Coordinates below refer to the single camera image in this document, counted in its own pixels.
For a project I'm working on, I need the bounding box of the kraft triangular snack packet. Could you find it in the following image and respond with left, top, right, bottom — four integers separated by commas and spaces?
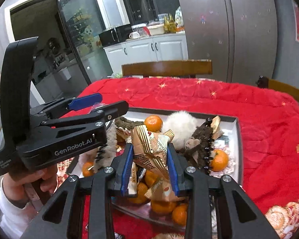
131, 125, 174, 180
145, 178, 187, 202

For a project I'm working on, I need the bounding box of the beige fluffy pompom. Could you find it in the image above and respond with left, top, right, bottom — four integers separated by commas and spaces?
161, 111, 198, 151

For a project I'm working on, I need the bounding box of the brown braided hair clip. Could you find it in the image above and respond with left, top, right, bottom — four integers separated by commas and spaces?
114, 117, 144, 131

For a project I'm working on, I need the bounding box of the person's left hand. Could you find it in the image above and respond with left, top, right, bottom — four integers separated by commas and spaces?
1, 163, 59, 202

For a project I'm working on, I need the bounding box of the black rectangular tray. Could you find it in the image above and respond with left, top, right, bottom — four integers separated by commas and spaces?
67, 108, 243, 231

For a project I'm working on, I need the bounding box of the clear packet with disc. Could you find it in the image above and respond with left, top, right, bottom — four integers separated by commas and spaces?
90, 103, 106, 112

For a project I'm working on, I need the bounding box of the red bear-print quilt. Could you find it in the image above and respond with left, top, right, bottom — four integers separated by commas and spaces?
56, 76, 299, 239

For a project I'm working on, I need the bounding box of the black microwave oven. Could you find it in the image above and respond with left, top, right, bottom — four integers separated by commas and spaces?
99, 24, 133, 47

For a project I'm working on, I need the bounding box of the white kitchen cabinet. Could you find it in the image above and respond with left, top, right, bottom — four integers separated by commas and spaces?
104, 32, 188, 74

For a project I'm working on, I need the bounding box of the silver double-door refrigerator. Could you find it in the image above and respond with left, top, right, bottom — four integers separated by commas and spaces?
179, 0, 278, 85

